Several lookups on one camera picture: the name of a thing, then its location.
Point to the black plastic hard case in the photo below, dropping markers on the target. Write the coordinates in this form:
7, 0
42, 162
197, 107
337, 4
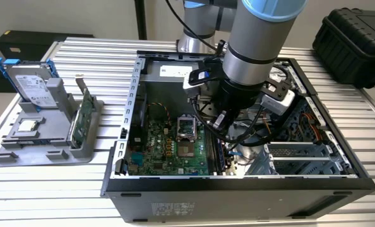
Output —
352, 47

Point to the black upright post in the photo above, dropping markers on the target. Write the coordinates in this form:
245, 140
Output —
141, 19

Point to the metal disk bay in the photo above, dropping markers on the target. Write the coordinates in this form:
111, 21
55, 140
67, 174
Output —
301, 151

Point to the hard disk in blue carrier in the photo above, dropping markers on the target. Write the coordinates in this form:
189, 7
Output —
30, 82

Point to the black open PC case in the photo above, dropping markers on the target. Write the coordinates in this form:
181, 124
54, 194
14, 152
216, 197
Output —
206, 203

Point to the silver CPU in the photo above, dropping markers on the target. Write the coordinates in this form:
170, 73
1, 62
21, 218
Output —
29, 125

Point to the black case fan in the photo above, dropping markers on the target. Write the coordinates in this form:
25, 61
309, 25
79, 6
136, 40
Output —
141, 127

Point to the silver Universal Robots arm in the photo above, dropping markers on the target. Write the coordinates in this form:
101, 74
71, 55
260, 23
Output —
257, 47

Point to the blue VGA port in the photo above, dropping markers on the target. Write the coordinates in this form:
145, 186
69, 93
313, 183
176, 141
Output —
137, 159

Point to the grey plastic parts rack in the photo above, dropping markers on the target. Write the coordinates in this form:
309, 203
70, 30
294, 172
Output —
55, 132

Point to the green motherboard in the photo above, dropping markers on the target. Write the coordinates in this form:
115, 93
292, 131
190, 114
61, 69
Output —
156, 153

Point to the black cabinet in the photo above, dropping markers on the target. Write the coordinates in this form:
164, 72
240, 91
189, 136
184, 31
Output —
42, 45

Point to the green graphics card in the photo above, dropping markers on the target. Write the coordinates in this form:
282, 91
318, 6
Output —
85, 118

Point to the grey power supply unit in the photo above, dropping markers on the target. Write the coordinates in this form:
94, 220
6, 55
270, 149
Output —
166, 94

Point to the CPU socket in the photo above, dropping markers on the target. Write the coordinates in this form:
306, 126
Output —
188, 149

